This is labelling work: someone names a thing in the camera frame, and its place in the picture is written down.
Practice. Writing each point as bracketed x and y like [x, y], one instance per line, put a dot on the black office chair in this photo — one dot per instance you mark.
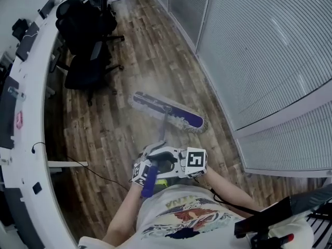
[75, 22]
[83, 71]

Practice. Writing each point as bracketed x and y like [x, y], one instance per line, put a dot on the plastic-covered office chair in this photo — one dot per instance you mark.
[103, 14]

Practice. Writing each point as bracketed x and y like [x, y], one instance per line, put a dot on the dark camouflage trousers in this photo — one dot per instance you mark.
[186, 181]

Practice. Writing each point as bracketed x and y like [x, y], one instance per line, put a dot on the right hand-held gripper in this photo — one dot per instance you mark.
[195, 161]

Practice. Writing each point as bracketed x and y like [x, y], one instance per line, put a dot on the dark wooden railing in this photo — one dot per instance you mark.
[321, 224]

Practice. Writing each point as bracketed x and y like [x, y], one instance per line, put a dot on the black desk monitor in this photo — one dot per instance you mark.
[27, 43]
[47, 8]

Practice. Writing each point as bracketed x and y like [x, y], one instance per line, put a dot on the narrow white venetian blind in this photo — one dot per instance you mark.
[298, 144]

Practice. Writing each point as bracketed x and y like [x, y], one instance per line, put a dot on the person's left forearm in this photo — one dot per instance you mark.
[122, 216]

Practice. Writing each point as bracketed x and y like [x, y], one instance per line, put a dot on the clear plastic bottle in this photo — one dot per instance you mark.
[16, 94]

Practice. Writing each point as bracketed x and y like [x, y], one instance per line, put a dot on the frosted glass wall panel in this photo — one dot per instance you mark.
[181, 4]

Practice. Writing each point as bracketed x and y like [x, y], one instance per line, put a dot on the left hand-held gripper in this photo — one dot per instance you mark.
[138, 174]

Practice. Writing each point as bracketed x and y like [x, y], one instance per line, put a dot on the person's right forearm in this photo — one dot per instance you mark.
[225, 188]

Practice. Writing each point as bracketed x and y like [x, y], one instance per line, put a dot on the small pink item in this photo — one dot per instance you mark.
[19, 120]

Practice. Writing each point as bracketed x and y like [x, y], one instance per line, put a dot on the blue mop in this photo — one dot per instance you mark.
[192, 118]

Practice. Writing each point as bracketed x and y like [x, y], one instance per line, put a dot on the long white desk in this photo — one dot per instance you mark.
[33, 113]

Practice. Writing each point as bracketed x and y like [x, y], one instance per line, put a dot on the neon yellow shoe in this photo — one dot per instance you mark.
[162, 183]

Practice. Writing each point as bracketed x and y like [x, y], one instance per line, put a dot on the black desk mat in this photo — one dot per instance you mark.
[7, 113]

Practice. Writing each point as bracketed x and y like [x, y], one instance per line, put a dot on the black square desk grommet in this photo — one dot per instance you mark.
[37, 187]

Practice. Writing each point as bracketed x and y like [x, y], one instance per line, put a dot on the white printed t-shirt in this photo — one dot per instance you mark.
[181, 224]

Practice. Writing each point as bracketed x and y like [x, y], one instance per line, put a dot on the wide white venetian blind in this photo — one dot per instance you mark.
[259, 48]

